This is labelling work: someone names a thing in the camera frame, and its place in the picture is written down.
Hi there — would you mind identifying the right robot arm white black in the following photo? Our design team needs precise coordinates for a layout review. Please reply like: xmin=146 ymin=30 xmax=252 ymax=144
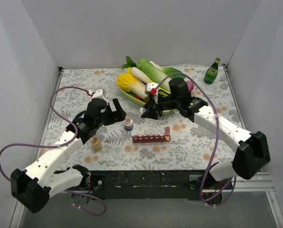
xmin=140 ymin=78 xmax=271 ymax=189

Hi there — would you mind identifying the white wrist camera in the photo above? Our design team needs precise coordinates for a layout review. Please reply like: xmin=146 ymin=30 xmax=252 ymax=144
xmin=145 ymin=82 xmax=159 ymax=102
xmin=91 ymin=89 xmax=107 ymax=101

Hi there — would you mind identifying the purple red onion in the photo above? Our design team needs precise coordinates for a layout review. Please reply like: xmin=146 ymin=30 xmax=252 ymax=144
xmin=186 ymin=81 xmax=194 ymax=92

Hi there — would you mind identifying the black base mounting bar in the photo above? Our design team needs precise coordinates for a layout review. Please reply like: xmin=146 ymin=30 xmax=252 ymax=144
xmin=63 ymin=166 xmax=237 ymax=200

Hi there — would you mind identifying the green napa cabbage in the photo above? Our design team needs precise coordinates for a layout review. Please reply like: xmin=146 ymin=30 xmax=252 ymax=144
xmin=137 ymin=58 xmax=169 ymax=84

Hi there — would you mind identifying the green glass bottle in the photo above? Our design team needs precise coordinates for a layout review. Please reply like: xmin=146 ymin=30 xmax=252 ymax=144
xmin=204 ymin=57 xmax=220 ymax=84

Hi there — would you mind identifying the white pill bottle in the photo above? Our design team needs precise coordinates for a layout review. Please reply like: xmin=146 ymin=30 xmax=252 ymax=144
xmin=123 ymin=117 xmax=133 ymax=131

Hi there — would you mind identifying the small amber pill jar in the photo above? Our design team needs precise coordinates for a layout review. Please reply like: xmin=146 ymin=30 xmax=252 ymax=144
xmin=90 ymin=136 xmax=102 ymax=152

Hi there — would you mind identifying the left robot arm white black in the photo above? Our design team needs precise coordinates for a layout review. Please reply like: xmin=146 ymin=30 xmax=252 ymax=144
xmin=10 ymin=98 xmax=126 ymax=213

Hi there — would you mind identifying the white bottle cap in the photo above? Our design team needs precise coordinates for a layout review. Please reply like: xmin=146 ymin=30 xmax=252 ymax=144
xmin=140 ymin=107 xmax=146 ymax=114

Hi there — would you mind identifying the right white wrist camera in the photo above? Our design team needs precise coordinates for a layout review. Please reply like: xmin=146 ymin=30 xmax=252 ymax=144
xmin=145 ymin=82 xmax=159 ymax=102

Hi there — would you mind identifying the green plastic tray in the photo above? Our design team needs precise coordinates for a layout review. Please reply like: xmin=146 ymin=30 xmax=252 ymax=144
xmin=120 ymin=87 xmax=171 ymax=114

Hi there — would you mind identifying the green bok choy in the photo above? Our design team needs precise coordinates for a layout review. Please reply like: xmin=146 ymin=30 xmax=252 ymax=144
xmin=149 ymin=61 xmax=185 ymax=79

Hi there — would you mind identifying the red weekly pill organizer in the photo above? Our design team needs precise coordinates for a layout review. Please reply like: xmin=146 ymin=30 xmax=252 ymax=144
xmin=132 ymin=127 xmax=170 ymax=143

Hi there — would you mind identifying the floral tablecloth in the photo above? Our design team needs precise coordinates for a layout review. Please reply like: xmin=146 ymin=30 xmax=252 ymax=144
xmin=34 ymin=66 xmax=251 ymax=171

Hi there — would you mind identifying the yellow napa cabbage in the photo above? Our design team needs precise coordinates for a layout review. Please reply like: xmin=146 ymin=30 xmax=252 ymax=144
xmin=117 ymin=73 xmax=148 ymax=99

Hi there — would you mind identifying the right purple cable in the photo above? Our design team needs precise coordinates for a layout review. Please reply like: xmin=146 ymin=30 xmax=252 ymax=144
xmin=153 ymin=73 xmax=237 ymax=207

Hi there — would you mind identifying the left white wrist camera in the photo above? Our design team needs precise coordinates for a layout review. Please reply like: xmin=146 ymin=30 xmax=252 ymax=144
xmin=91 ymin=89 xmax=107 ymax=101

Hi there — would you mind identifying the white celery stalk bunch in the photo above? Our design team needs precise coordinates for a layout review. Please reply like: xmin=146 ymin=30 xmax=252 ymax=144
xmin=121 ymin=56 xmax=170 ymax=91

